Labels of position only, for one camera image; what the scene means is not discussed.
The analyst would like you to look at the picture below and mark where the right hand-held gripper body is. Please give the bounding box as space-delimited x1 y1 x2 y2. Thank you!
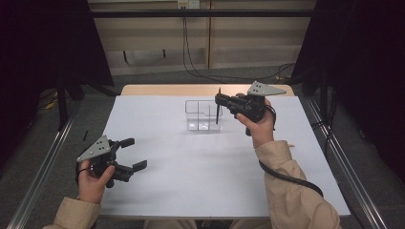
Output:
233 80 287 124

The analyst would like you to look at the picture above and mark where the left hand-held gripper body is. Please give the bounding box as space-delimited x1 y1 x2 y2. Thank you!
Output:
75 135 134 189

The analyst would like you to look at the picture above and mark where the clear plastic pen holder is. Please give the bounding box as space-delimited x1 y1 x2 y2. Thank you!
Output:
184 99 224 133

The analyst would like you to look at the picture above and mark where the person's right hand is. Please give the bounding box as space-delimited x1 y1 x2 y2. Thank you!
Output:
235 93 276 149

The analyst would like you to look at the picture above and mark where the person's left hand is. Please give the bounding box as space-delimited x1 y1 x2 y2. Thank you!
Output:
77 158 117 204

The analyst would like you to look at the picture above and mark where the white table mat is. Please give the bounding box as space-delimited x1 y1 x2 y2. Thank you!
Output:
99 94 352 219

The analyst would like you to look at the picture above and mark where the black metal stand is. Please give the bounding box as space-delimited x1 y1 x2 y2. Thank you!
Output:
56 74 70 132

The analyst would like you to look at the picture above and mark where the black desk leg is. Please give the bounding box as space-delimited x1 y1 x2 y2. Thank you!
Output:
207 17 212 70

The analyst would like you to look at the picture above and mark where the wooden background desk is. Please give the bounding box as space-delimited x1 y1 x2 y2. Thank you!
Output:
87 0 318 19

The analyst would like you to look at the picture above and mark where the black curtain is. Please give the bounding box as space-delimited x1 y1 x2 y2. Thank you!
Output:
290 0 405 184
0 0 115 168

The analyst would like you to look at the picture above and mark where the black wall cable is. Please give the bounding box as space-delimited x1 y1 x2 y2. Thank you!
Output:
181 8 225 85
184 8 297 82

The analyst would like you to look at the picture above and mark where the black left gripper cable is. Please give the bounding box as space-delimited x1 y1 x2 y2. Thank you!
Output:
75 160 90 186

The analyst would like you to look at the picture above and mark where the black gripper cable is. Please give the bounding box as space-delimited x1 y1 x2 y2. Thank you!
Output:
258 104 325 198
75 160 90 186

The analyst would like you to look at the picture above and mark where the aluminium frame rail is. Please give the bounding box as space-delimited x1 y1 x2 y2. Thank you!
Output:
6 99 82 229
304 94 389 229

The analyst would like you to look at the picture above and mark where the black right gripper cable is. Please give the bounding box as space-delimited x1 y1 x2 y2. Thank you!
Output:
258 104 325 198

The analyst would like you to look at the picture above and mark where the white wall socket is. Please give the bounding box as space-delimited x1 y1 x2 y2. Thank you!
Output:
177 0 201 10

